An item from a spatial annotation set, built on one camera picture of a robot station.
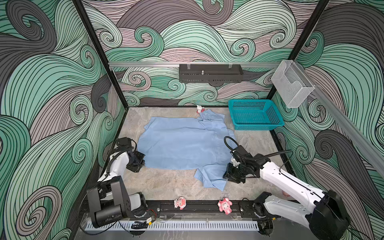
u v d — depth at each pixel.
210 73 0.95
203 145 1.01
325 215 0.38
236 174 0.68
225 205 0.71
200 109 1.11
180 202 0.73
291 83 0.80
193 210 0.74
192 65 0.94
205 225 0.70
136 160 0.74
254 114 1.14
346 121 0.59
